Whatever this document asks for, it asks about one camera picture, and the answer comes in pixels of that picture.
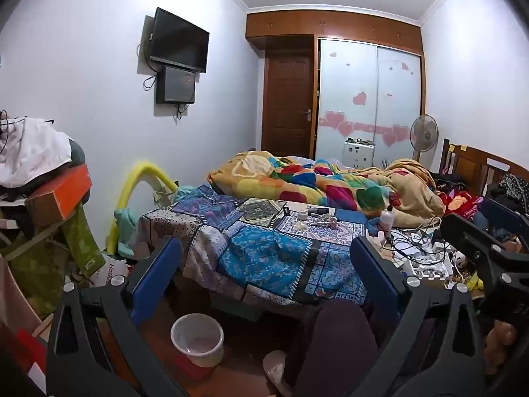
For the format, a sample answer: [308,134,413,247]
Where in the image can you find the red cloth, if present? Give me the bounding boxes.
[438,190,484,221]

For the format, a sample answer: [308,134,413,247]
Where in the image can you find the orange cardboard box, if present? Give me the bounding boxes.
[25,164,92,227]

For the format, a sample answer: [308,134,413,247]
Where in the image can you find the brown wooden door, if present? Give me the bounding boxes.
[263,47,317,160]

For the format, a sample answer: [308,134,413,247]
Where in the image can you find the person's right hand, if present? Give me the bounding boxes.
[483,320,519,367]

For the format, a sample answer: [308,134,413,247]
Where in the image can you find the patchwork printed bedsheet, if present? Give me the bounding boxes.
[130,184,410,306]

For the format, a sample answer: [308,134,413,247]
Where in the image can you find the colourful heart blanket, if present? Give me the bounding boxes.
[207,151,446,221]

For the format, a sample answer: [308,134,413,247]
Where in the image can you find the frosted wardrobe sliding door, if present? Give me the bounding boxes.
[317,38,379,162]
[374,45,426,162]

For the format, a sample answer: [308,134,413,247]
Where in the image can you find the teal plastic frame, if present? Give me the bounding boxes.
[113,208,141,258]

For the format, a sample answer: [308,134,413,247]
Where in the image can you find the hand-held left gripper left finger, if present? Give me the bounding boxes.
[46,236,186,397]

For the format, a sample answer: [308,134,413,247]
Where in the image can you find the white cloth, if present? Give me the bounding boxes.
[0,116,73,189]

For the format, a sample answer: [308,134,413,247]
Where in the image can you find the white power strip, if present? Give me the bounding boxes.
[407,252,452,281]

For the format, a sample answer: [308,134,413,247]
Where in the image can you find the wooden overhead cabinet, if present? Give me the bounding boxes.
[246,9,423,55]

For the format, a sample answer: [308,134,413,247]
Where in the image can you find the pink heart stickers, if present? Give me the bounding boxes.
[319,52,414,147]

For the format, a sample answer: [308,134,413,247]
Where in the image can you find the white electrical box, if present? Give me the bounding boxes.
[342,138,376,170]

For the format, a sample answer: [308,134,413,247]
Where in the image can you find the pale slipper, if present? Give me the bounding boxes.
[262,349,297,397]

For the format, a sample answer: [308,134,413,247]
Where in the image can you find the white plastic bucket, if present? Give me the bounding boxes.
[171,313,225,368]

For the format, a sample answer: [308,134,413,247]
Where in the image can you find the white standing fan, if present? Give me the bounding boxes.
[409,114,439,163]

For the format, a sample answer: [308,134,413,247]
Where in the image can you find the black patterned cloth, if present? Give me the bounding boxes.
[501,174,529,206]

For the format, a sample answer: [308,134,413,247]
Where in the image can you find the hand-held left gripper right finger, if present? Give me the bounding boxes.
[350,236,486,397]

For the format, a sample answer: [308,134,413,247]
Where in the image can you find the small black wall monitor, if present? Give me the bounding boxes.
[156,65,196,105]

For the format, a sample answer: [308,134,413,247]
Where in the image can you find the tangle of cables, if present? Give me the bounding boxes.
[386,215,455,265]

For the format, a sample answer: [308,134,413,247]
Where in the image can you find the wooden bed headboard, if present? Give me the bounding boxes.
[439,138,529,199]

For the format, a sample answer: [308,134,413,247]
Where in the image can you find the person's dark trouser leg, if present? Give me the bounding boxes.
[285,301,397,397]

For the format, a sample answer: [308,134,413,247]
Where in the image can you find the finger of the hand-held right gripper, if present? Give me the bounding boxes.
[479,198,529,253]
[439,213,529,276]

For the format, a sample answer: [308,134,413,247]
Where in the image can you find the green patterned bag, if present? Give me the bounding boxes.
[0,204,107,315]

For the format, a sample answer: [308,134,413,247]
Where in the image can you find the white squeeze bottle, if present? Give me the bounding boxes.
[378,204,396,232]

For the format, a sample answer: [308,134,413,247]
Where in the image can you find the black wall television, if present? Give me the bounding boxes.
[149,7,209,74]

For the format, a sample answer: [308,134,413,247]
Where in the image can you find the yellow foam tube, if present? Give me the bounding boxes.
[106,160,178,255]

